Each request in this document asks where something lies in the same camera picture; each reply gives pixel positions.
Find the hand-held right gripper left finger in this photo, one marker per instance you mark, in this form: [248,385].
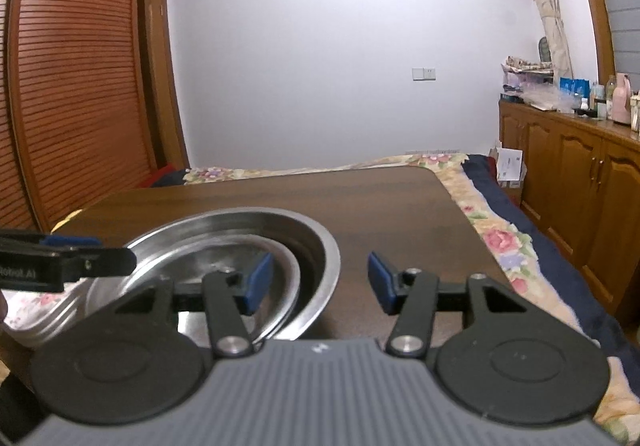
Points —
[259,283]

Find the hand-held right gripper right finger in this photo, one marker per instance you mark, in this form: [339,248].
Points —
[381,283]

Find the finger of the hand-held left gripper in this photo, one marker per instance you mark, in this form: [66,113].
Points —
[105,262]
[70,242]

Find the wide-rimmed stainless steel bowl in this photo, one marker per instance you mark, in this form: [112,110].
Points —
[292,276]

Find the white floral square plate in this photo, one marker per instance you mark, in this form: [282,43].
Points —
[60,333]
[35,308]

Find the large stainless steel bowl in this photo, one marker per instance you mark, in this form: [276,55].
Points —
[320,266]

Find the red cloth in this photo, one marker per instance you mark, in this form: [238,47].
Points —
[155,176]

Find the wooden louvered wardrobe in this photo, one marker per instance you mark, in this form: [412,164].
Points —
[75,76]

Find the dark navy blanket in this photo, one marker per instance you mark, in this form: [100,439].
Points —
[550,266]

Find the white envelope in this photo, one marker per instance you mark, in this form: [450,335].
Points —
[511,163]

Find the brown wooden door panel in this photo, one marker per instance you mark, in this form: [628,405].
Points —
[162,76]

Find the wooden cabinet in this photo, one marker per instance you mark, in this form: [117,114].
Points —
[575,186]

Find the clear plastic bags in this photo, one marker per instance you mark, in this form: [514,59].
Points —
[547,101]

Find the blue packets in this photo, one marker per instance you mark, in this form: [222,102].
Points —
[574,87]

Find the group of bottles and jars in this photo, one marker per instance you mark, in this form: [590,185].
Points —
[597,101]

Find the small grey fan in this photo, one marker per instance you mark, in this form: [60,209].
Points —
[545,50]

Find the pink thermos jug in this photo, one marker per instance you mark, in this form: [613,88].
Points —
[622,98]

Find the cream patterned curtain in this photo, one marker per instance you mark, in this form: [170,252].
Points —
[550,6]

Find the grey window blind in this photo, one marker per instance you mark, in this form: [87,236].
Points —
[625,1]

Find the white wall switch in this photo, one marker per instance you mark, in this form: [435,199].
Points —
[423,73]

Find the wooden window frame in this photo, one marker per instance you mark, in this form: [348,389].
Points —
[597,6]

